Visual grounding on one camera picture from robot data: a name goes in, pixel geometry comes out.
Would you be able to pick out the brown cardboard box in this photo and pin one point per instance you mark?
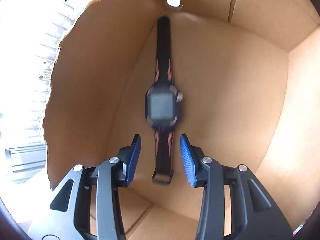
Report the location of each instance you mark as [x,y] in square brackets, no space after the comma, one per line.
[249,73]

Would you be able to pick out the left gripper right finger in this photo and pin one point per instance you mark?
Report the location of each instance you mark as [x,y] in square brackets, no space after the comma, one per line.
[235,204]

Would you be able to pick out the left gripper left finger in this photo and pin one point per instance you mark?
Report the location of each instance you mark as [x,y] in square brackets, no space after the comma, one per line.
[70,205]

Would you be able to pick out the black pink digital watch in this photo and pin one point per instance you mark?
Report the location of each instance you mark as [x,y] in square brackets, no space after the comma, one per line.
[163,105]

